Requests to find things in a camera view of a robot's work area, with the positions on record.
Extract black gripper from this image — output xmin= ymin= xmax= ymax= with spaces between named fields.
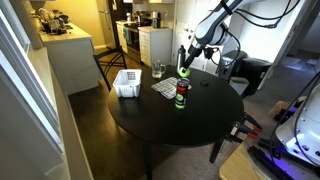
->
xmin=178 ymin=43 xmax=205 ymax=74

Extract yellow-green tennis ball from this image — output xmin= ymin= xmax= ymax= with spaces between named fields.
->
xmin=178 ymin=66 xmax=192 ymax=79

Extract black water bottle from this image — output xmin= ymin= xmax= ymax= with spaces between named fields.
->
xmin=175 ymin=44 xmax=187 ymax=77

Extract checkered white cloth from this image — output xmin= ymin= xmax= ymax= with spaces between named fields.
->
xmin=150 ymin=76 xmax=193 ymax=100

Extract clear glass mug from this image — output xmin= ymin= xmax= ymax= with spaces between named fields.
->
xmin=151 ymin=59 xmax=167 ymax=80

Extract white drawer cabinet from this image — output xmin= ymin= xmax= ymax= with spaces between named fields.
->
xmin=137 ymin=26 xmax=174 ymax=68

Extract white panel door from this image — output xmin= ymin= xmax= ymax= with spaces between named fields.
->
xmin=171 ymin=0 xmax=221 ymax=72

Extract black grey lidded bin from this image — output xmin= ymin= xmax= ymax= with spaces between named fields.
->
xmin=217 ymin=49 xmax=248 ymax=82

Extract round black table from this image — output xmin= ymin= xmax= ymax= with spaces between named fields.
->
xmin=107 ymin=64 xmax=245 ymax=180

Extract silver coffee maker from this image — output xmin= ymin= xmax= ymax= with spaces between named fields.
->
xmin=151 ymin=11 xmax=162 ymax=30

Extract black stainless kitchen stove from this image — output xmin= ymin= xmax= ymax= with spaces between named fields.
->
xmin=123 ymin=10 xmax=153 ymax=65

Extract small white waste bin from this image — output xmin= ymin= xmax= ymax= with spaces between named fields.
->
xmin=229 ymin=76 xmax=250 ymax=97

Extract white plastic basket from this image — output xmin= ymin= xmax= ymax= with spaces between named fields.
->
xmin=112 ymin=68 xmax=143 ymax=99

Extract teal hanging towel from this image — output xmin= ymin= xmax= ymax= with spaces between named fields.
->
xmin=122 ymin=25 xmax=132 ymax=42

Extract black trash bin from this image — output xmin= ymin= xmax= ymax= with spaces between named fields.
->
xmin=239 ymin=57 xmax=273 ymax=98

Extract black wooden chair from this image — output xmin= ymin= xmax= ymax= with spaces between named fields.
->
xmin=92 ymin=47 xmax=128 ymax=92

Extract stainless steel fridge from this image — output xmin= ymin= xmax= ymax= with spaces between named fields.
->
xmin=95 ymin=0 xmax=118 ymax=50

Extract light wooden platform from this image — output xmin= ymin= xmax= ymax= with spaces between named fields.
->
xmin=218 ymin=142 xmax=268 ymax=180

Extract white kitchen island counter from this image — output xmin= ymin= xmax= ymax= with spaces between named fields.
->
xmin=38 ymin=22 xmax=102 ymax=96

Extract black metal rails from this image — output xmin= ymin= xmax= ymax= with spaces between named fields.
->
xmin=247 ymin=137 xmax=294 ymax=180

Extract pile of dishes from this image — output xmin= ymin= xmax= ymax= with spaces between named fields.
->
xmin=38 ymin=7 xmax=74 ymax=36

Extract black orange-handled clamp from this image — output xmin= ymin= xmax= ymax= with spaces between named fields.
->
xmin=225 ymin=121 xmax=260 ymax=144
xmin=241 ymin=112 xmax=264 ymax=132

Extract black camera cable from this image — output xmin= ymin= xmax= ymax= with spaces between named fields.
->
xmin=216 ymin=0 xmax=302 ymax=75

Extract black base cable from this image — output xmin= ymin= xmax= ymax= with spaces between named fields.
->
xmin=269 ymin=70 xmax=320 ymax=168

